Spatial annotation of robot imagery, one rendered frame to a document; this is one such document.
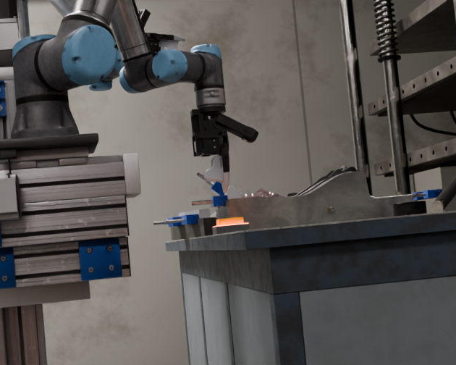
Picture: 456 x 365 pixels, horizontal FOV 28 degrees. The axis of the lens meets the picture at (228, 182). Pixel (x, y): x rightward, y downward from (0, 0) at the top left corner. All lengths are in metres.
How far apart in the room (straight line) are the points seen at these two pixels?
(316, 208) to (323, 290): 0.65
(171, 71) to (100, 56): 0.25
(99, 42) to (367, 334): 0.81
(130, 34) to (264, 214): 0.58
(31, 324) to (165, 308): 2.97
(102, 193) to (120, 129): 3.20
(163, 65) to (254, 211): 0.48
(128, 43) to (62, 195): 0.46
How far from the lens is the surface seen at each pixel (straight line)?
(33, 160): 2.00
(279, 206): 2.38
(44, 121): 2.01
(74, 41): 1.92
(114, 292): 5.14
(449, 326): 1.87
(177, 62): 2.15
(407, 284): 1.84
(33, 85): 2.04
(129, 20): 2.25
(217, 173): 2.22
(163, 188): 5.18
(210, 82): 2.23
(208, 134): 2.21
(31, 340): 2.25
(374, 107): 3.74
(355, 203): 2.43
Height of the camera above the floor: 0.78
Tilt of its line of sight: 4 degrees up
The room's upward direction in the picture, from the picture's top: 5 degrees counter-clockwise
